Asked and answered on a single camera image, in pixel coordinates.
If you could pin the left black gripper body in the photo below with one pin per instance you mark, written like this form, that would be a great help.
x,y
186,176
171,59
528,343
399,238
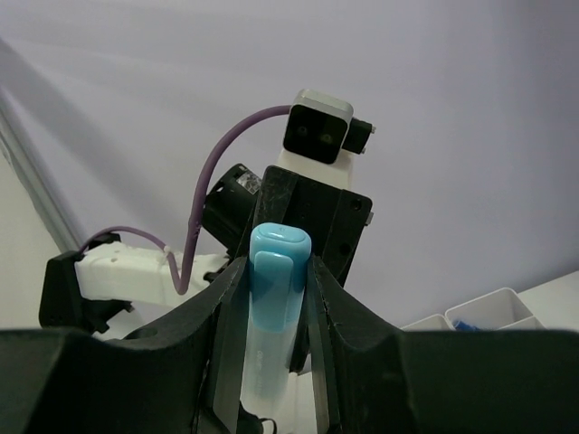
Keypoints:
x,y
334,218

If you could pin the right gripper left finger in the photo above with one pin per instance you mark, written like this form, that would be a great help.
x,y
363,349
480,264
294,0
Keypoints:
x,y
178,374

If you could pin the blue highlighter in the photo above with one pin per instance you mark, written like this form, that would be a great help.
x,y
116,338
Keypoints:
x,y
266,368

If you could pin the aluminium side rail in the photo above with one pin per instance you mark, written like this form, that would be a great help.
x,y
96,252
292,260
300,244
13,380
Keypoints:
x,y
43,197

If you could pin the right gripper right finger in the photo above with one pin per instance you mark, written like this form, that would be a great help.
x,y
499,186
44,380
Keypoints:
x,y
372,377

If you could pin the light blue eraser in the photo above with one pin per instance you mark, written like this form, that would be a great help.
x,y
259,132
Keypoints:
x,y
279,256

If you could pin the white divided organizer tray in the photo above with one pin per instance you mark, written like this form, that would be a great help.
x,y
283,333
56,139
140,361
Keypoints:
x,y
501,309

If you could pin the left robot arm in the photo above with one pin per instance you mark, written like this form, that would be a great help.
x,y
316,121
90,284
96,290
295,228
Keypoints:
x,y
85,289

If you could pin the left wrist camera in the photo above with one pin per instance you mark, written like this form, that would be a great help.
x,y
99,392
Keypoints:
x,y
320,126

